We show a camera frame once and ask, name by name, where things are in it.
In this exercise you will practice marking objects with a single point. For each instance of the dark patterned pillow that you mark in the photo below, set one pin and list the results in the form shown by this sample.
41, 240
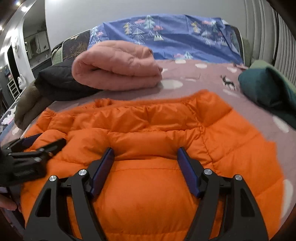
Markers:
76, 44

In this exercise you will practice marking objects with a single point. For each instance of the orange puffer jacket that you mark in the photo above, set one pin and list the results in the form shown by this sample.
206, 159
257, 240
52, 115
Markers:
150, 143

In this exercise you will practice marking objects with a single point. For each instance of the green pillow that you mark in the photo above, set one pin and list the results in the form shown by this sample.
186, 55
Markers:
261, 64

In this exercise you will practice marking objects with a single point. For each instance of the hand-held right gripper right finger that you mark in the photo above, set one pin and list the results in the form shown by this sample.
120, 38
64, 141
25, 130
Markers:
188, 171

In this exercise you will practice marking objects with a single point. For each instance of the green sofa cushion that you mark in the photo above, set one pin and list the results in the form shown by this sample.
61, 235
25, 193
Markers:
56, 53

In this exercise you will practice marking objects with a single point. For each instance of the person's left hand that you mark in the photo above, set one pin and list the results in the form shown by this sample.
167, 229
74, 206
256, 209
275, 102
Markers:
8, 202

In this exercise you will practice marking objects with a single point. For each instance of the pink and white socks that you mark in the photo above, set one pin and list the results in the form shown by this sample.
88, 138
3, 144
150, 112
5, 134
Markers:
6, 118

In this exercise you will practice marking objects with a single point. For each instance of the pink puffer jacket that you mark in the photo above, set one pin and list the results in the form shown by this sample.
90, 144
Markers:
115, 64

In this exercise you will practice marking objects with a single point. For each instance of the black puffer jacket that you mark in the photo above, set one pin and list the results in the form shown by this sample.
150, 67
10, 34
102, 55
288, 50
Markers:
60, 81

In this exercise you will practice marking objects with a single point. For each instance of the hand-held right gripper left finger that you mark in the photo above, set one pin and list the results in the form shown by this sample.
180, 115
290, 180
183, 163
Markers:
101, 171

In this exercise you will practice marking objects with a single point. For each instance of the olive fleece garment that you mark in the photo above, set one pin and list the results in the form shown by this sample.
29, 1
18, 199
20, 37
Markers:
30, 106

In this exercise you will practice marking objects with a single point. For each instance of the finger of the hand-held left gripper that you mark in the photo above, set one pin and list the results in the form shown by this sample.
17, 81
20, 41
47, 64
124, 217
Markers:
52, 146
27, 140

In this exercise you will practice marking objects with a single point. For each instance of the white pleated curtain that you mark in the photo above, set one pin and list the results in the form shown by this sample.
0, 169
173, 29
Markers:
270, 30

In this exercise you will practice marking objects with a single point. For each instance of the teal garment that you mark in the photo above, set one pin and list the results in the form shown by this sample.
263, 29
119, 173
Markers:
266, 90

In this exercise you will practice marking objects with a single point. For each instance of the blue tree-print sheet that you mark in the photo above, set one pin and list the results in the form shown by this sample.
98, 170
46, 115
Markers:
171, 39

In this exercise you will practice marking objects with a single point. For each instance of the white ladder rack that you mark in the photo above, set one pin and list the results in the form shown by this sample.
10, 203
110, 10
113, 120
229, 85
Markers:
13, 91

